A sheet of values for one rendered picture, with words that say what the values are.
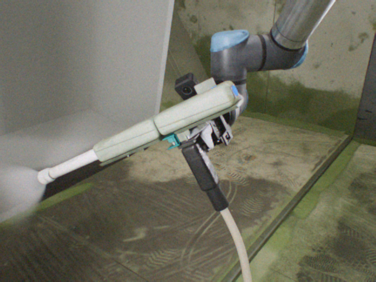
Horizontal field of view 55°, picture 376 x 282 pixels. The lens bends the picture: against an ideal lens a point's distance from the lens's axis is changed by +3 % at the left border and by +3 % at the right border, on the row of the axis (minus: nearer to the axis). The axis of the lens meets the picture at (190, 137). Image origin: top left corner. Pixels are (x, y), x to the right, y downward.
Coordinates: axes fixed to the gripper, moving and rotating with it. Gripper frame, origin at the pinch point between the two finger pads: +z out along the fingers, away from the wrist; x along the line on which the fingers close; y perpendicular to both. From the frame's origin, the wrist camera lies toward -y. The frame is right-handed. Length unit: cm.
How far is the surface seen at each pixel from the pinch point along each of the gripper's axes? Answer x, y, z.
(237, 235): -0.3, 22.1, -0.3
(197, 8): 55, -52, -233
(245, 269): 0.9, 28.5, 0.7
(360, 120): -22, 70, -196
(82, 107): 65, -16, -59
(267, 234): 23, 64, -71
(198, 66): 74, -11, -228
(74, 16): 42, -43, -52
